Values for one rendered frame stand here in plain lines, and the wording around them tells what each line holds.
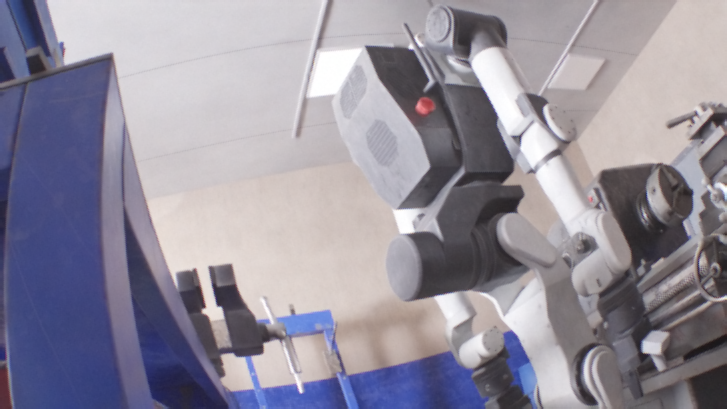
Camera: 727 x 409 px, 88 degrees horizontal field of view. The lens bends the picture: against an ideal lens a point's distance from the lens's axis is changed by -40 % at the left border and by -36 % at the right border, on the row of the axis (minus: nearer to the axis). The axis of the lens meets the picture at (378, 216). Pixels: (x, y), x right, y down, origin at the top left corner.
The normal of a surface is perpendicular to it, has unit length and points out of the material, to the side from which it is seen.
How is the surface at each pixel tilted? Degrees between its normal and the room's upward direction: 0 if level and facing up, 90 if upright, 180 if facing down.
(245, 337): 90
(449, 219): 90
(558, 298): 115
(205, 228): 90
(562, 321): 90
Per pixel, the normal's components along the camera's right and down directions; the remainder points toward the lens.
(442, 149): 0.45, -0.06
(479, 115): 0.42, -0.30
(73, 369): 0.21, -0.46
